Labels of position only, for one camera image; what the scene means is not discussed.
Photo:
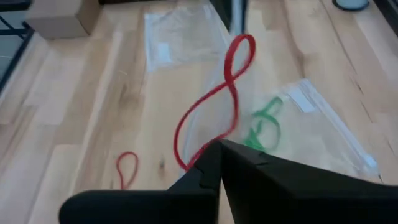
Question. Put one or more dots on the brown cardboard box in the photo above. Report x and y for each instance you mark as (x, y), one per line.
(62, 21)

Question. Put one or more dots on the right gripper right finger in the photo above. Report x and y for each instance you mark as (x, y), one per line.
(311, 199)

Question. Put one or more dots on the clear plastic zip bag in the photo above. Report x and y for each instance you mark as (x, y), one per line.
(311, 133)
(183, 40)
(211, 118)

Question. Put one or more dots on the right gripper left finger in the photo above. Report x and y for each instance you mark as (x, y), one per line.
(140, 207)

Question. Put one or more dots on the small white round cup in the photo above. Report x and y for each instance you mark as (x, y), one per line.
(351, 3)

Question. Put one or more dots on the red rubber band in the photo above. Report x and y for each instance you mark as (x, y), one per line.
(228, 67)
(127, 152)

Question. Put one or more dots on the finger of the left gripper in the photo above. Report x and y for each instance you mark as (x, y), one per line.
(223, 12)

